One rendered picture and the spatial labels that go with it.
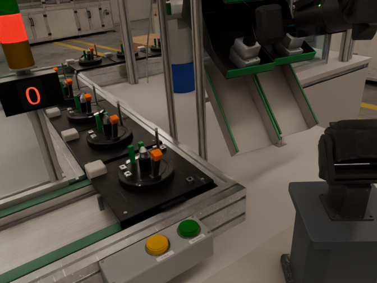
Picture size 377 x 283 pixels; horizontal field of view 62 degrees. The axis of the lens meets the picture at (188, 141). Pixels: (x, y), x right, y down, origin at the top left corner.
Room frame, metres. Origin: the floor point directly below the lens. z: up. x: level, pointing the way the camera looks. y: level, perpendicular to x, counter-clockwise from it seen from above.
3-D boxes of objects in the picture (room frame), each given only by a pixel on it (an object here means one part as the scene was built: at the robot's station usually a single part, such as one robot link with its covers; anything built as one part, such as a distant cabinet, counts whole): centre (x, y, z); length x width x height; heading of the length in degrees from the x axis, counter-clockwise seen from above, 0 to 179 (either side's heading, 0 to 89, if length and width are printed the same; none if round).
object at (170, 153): (0.66, 0.11, 0.96); 0.24 x 0.24 x 0.02; 31
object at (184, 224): (0.47, 0.01, 0.96); 0.04 x 0.04 x 0.02
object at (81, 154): (0.88, 0.24, 1.01); 0.24 x 0.24 x 0.13; 31
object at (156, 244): (0.43, 0.07, 0.96); 0.04 x 0.04 x 0.02
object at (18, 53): (0.66, 0.33, 1.28); 0.05 x 0.05 x 0.05
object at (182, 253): (0.43, 0.07, 0.93); 0.21 x 0.07 x 0.06; 121
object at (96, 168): (0.69, 0.24, 0.97); 0.05 x 0.05 x 0.04; 31
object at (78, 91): (1.30, 0.50, 1.01); 0.24 x 0.24 x 0.13; 31
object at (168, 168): (0.66, 0.11, 0.98); 0.14 x 0.14 x 0.02
